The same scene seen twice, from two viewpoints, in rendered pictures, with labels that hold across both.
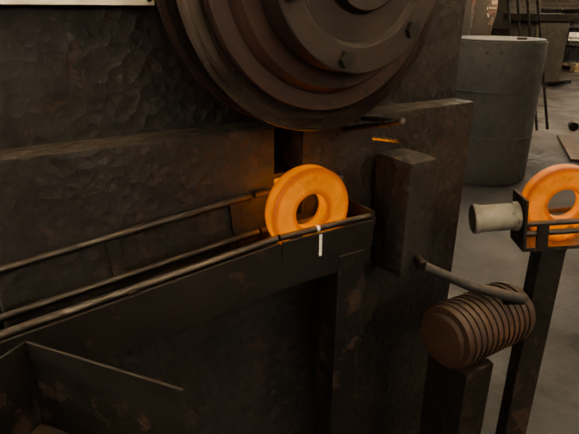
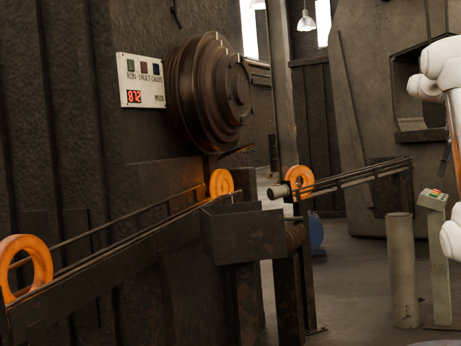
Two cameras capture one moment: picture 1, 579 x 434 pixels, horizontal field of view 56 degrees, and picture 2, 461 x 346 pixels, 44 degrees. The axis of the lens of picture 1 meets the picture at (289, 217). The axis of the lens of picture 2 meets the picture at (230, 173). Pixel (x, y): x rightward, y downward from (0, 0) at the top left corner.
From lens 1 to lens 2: 160 cm
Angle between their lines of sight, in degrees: 36
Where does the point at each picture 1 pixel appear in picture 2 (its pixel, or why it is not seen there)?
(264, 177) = (201, 178)
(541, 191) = (292, 176)
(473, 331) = (291, 233)
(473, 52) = not seen: hidden behind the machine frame
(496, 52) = not seen: hidden behind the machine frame
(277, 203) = (217, 182)
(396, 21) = (247, 108)
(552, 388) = not seen: hidden behind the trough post
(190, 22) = (197, 109)
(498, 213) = (280, 189)
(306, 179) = (222, 173)
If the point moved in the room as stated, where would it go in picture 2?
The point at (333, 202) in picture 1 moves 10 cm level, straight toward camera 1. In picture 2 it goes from (230, 184) to (241, 185)
